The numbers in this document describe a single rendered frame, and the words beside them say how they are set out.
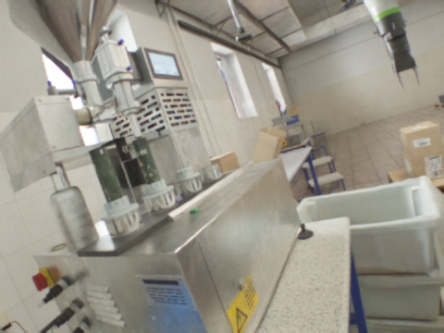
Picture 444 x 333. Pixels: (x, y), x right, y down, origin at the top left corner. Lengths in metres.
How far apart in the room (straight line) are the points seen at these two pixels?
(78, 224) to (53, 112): 0.23
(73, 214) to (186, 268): 0.30
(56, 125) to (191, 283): 0.39
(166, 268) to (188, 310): 0.07
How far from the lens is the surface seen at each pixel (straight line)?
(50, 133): 0.56
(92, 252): 0.46
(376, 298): 1.25
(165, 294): 0.40
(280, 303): 0.63
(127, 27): 3.48
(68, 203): 0.57
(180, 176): 0.62
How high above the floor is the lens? 1.14
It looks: 4 degrees down
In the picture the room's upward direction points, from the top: 19 degrees counter-clockwise
